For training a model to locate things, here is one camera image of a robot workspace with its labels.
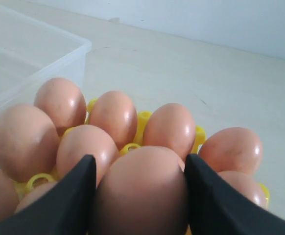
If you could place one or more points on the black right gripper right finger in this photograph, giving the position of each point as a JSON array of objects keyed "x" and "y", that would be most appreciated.
[{"x": 218, "y": 209}]

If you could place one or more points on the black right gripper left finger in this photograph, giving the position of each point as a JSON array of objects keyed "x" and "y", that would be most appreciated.
[{"x": 63, "y": 210}]

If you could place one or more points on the yellow plastic egg tray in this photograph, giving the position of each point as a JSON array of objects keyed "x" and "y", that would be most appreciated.
[{"x": 143, "y": 117}]

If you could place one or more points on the clear plastic bin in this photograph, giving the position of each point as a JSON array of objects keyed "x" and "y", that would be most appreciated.
[{"x": 32, "y": 51}]

